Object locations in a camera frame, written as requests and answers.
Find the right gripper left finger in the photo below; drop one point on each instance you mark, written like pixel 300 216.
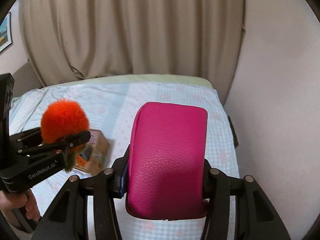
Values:
pixel 67 215

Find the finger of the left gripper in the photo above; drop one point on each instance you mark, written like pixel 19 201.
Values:
pixel 30 142

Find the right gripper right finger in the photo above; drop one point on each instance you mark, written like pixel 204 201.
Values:
pixel 255 216

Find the orange pompom with green strands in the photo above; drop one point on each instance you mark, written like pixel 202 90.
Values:
pixel 61 118

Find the magenta leather pouch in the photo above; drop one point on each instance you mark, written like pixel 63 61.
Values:
pixel 166 162

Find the person's left hand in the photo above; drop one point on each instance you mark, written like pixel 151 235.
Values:
pixel 10 201

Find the cardboard box with pink lining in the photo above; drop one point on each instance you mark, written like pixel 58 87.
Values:
pixel 91 157

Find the beige headboard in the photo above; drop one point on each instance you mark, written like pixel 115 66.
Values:
pixel 25 80

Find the floral light blue bed quilt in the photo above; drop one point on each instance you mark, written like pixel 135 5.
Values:
pixel 112 108

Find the beige curtain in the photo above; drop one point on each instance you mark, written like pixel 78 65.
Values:
pixel 69 40

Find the pale green mattress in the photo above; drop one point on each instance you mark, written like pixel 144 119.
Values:
pixel 132 78

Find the framed wall picture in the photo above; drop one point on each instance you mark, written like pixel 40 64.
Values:
pixel 5 33

